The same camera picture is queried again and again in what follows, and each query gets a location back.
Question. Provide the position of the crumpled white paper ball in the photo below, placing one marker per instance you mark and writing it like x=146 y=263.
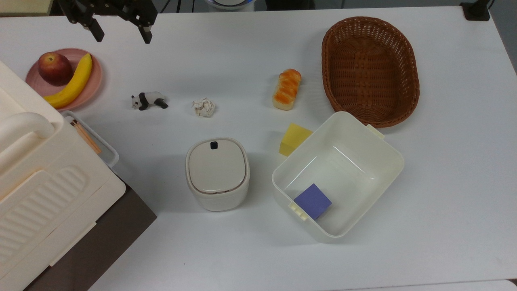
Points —
x=203 y=107

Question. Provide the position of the red apple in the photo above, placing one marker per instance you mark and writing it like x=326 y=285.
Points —
x=55 y=68

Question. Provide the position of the yellow cube block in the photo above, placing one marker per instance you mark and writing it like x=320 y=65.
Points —
x=294 y=139

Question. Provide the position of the yellow banana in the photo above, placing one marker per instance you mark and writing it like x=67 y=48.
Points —
x=76 y=83

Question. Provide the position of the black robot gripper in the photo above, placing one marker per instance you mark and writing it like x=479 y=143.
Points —
x=109 y=7

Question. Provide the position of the dark brown wooden cabinet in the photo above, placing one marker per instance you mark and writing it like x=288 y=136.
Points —
x=117 y=230

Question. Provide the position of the purple cube block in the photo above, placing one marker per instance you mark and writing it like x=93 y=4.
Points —
x=312 y=201

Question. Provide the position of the black white panda figurine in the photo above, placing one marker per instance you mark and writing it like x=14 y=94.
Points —
x=148 y=99

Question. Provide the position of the black clamp mount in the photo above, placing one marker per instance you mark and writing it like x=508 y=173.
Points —
x=476 y=10

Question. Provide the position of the orange glazed bread loaf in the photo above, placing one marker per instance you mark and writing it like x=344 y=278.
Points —
x=286 y=89

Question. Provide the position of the white open plastic bin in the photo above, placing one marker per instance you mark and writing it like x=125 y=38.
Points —
x=347 y=161

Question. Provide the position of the white lidded trash can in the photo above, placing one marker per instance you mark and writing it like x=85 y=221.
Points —
x=217 y=171

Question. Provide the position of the brown wicker oval basket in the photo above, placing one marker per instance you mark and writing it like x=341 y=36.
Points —
x=369 y=72

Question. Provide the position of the orange pencil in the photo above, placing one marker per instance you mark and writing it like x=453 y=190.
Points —
x=85 y=136

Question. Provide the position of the pink round plate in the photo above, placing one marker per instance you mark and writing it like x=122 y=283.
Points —
x=92 y=83

